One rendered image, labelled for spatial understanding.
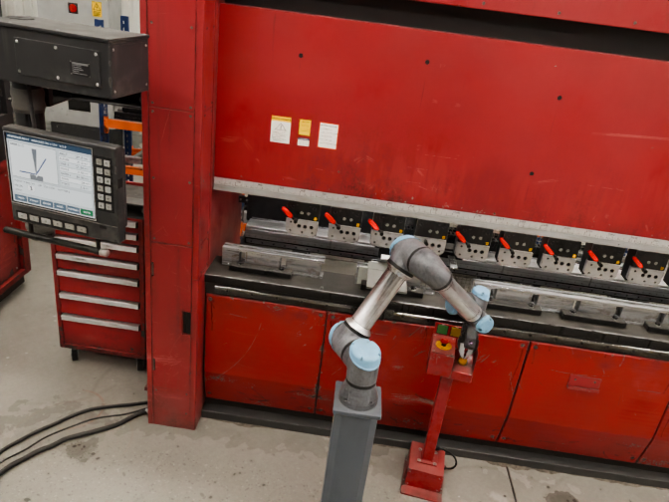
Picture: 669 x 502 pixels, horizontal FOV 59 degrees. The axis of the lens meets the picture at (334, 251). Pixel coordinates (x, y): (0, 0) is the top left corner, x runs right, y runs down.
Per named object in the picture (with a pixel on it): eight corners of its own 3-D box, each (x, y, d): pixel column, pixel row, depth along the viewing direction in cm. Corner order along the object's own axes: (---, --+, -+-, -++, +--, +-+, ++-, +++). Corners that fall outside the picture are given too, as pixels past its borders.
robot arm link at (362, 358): (354, 389, 212) (359, 359, 206) (338, 368, 222) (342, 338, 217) (382, 383, 217) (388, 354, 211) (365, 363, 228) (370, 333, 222)
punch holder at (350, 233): (327, 239, 276) (331, 206, 269) (329, 232, 283) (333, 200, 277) (358, 243, 275) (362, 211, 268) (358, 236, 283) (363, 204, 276)
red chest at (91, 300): (60, 366, 339) (44, 204, 297) (100, 321, 385) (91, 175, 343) (144, 378, 337) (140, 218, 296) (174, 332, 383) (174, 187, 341)
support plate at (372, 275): (365, 288, 258) (366, 286, 258) (367, 262, 282) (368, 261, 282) (406, 294, 257) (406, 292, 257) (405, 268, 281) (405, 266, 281)
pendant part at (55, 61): (3, 247, 230) (-28, 16, 195) (46, 225, 252) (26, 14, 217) (117, 275, 221) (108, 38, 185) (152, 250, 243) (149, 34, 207)
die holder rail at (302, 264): (221, 264, 288) (222, 246, 284) (224, 259, 293) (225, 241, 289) (322, 279, 286) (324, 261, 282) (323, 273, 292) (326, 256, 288)
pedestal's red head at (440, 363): (425, 374, 262) (433, 340, 255) (428, 354, 276) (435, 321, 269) (470, 383, 259) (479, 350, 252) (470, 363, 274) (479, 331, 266)
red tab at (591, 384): (567, 388, 283) (571, 376, 280) (566, 385, 285) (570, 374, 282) (598, 392, 283) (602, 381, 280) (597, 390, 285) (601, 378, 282)
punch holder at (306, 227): (285, 233, 276) (288, 200, 269) (288, 226, 284) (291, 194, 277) (316, 237, 276) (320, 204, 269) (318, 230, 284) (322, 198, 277)
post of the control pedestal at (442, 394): (421, 459, 288) (442, 370, 266) (422, 452, 293) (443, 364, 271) (432, 462, 288) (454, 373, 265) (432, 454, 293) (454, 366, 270)
